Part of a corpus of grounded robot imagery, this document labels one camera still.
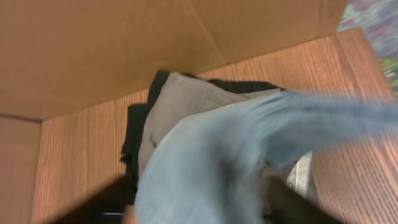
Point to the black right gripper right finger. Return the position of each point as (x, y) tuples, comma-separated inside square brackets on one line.
[(288, 207)]

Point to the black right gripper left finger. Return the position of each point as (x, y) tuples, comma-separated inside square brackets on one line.
[(105, 207)]

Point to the light blue denim shorts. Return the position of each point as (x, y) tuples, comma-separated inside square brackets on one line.
[(206, 169)]

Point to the black folded garment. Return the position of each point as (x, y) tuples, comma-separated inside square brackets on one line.
[(137, 114)]

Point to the beige folded garment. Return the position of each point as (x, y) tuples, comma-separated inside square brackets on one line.
[(183, 95)]

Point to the colourful patterned cloth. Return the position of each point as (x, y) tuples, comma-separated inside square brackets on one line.
[(378, 20)]

